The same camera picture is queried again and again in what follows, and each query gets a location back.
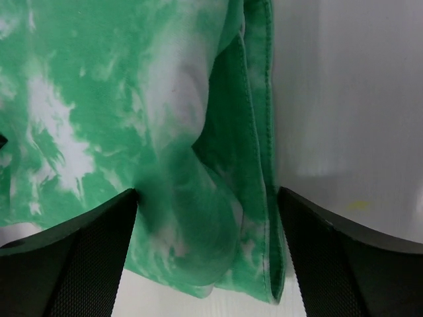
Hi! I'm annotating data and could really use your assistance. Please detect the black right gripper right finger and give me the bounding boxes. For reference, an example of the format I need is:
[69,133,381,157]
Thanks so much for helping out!
[278,187,422,316]

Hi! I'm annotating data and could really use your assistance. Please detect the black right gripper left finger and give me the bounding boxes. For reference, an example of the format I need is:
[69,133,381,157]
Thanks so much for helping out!
[1,189,138,316]

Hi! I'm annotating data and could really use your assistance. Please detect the green tie-dye trousers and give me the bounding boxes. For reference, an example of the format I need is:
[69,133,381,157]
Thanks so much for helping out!
[1,1,285,304]

